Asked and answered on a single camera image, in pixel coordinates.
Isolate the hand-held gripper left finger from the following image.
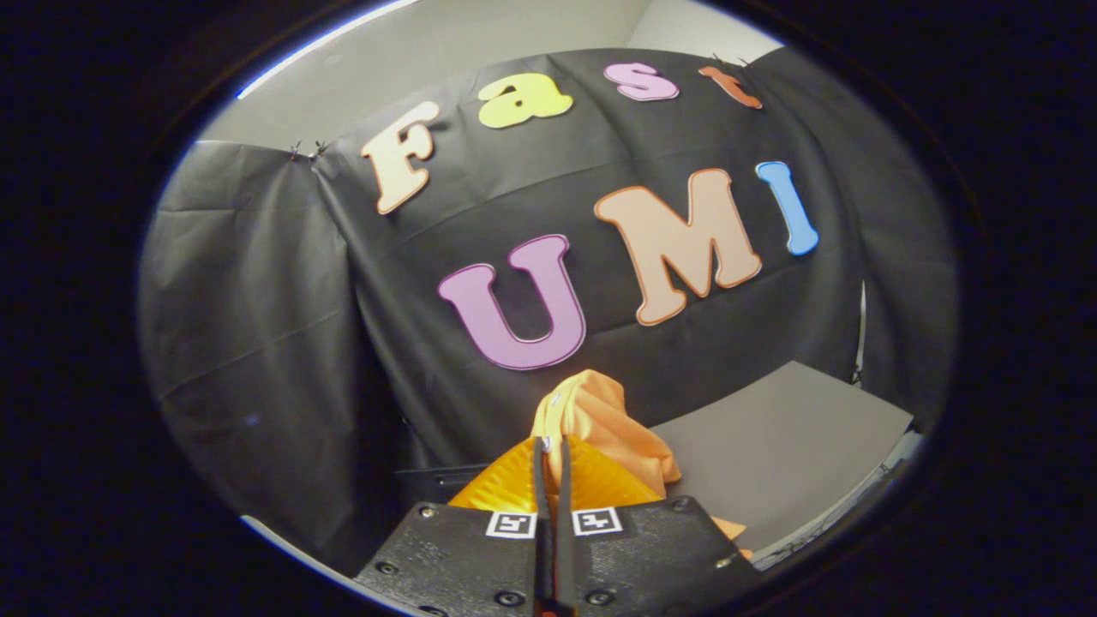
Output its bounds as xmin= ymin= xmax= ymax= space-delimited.
xmin=353 ymin=435 xmax=556 ymax=617

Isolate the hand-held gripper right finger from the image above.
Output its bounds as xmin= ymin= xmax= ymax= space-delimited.
xmin=555 ymin=434 xmax=762 ymax=617

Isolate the orange yellow shirt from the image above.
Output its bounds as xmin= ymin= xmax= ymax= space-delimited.
xmin=530 ymin=370 xmax=748 ymax=560

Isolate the grey cabinet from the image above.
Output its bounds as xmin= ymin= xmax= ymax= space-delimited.
xmin=649 ymin=360 xmax=923 ymax=572

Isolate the black backdrop cloth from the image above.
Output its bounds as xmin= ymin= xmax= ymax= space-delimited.
xmin=137 ymin=47 xmax=961 ymax=577

